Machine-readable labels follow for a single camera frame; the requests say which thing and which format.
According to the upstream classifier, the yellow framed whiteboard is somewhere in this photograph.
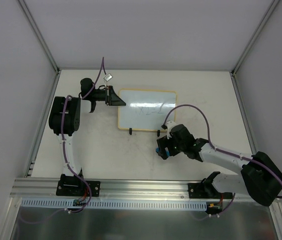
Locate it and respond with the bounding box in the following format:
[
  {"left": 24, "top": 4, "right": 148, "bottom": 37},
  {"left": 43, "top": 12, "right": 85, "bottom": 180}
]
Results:
[{"left": 118, "top": 88, "right": 177, "bottom": 132}]

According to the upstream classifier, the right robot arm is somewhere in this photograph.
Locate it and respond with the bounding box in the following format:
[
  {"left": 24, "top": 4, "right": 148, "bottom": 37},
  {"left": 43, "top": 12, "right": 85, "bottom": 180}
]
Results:
[{"left": 156, "top": 121, "right": 282, "bottom": 207}]

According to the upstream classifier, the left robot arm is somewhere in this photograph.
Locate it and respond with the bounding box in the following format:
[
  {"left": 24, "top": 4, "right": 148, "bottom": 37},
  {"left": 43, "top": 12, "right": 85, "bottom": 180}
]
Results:
[{"left": 48, "top": 73, "right": 126, "bottom": 195}]

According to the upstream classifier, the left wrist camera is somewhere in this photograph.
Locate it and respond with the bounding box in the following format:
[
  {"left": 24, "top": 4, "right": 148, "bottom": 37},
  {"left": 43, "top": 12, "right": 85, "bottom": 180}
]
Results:
[{"left": 103, "top": 73, "right": 113, "bottom": 82}]

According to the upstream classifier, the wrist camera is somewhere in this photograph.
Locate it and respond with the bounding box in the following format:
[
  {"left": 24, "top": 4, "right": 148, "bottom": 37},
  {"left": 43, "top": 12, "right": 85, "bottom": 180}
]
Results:
[
  {"left": 161, "top": 120, "right": 177, "bottom": 139},
  {"left": 103, "top": 73, "right": 113, "bottom": 82}
]

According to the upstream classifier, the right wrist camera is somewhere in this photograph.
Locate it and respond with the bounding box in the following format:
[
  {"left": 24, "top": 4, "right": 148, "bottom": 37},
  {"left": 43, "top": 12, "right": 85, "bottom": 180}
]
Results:
[{"left": 161, "top": 120, "right": 177, "bottom": 139}]

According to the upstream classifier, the wire whiteboard stand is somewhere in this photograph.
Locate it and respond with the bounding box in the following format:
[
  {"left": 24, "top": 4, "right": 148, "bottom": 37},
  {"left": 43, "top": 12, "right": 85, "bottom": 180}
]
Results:
[{"left": 128, "top": 128, "right": 161, "bottom": 137}]

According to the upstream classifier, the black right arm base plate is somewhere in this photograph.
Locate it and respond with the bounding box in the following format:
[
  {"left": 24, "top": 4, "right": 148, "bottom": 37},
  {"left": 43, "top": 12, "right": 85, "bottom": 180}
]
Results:
[{"left": 187, "top": 171, "right": 233, "bottom": 199}]

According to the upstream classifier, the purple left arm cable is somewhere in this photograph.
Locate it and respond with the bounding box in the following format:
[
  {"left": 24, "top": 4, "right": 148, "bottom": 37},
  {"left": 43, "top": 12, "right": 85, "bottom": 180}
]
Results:
[{"left": 18, "top": 56, "right": 106, "bottom": 224}]

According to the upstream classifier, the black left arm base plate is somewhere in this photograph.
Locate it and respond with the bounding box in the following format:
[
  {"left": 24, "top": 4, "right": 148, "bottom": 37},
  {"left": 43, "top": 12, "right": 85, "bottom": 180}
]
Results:
[{"left": 56, "top": 174, "right": 101, "bottom": 197}]

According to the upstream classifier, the white slotted cable duct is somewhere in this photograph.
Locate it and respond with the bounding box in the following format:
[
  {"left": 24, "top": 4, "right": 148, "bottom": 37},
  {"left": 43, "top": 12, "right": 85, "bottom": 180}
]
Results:
[{"left": 20, "top": 197, "right": 207, "bottom": 212}]

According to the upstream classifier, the aluminium mounting rail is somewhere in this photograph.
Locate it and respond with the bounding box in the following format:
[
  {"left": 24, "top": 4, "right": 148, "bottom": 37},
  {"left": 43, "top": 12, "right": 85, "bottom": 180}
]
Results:
[{"left": 9, "top": 176, "right": 281, "bottom": 203}]

